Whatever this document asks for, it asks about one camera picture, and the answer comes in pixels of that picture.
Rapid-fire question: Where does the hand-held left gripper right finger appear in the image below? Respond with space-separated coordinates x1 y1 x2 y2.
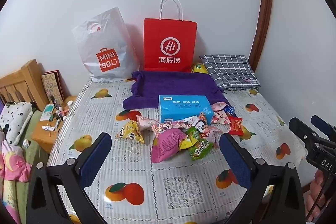
219 133 306 224

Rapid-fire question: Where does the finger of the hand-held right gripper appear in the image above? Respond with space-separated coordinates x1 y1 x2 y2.
311 115 336 140
289 117 319 153

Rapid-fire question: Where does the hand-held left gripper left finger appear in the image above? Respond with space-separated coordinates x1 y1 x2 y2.
26 132 116 224

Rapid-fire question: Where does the green snack packet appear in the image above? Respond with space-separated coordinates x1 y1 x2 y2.
185 127 214 161

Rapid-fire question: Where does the red candy packet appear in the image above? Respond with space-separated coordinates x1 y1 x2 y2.
228 116 243 135

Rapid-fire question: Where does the yellow snack packet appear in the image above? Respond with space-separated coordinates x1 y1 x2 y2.
115 120 145 144

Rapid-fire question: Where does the pink fruit picture snack packet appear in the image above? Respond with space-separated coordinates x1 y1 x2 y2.
211 111 232 125

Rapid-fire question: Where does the panda print snack packet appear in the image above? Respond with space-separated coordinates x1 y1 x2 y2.
190 116 210 135

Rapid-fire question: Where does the pale pink zigzag snack packet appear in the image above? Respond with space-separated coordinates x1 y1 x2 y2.
136 115 164 132

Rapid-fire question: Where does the large magenta snack packet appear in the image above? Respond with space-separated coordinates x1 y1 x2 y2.
151 128 188 163

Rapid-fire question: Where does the person's right hand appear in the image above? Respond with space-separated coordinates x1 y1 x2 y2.
304 169 332 223

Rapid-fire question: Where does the fruit print table cover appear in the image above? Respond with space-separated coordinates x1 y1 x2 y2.
47 77 307 224

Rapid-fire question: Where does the wooden nightstand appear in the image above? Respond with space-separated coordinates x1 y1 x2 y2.
31 95 78 153

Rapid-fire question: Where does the green blanket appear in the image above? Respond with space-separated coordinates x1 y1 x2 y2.
0 110 50 224

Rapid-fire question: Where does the blue tissue pack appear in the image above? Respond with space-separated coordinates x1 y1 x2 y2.
158 95 214 126

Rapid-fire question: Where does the pink star print cloth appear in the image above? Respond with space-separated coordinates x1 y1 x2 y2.
0 139 32 182

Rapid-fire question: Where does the patterned book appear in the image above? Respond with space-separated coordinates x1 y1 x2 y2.
41 70 65 104

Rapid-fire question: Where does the white polka dot pillow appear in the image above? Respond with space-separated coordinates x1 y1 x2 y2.
0 101 36 146

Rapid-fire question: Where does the grey checked folded cloth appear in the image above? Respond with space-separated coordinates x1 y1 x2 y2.
199 54 261 91

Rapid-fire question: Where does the yellow print blanket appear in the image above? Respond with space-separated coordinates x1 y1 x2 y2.
0 179 21 224

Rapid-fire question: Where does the purple towel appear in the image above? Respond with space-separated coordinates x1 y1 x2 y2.
123 70 231 111

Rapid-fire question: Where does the yellow green snack bag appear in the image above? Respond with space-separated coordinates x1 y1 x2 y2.
190 63 208 73

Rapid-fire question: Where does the wooden headboard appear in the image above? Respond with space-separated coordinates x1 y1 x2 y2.
0 59 45 111

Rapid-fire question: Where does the white plastic shopping bag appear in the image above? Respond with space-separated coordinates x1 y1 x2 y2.
72 7 141 83

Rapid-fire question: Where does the red paper bag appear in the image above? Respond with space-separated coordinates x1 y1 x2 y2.
143 0 198 73

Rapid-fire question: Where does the brown wooden door frame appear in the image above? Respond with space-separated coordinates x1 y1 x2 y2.
248 0 275 69

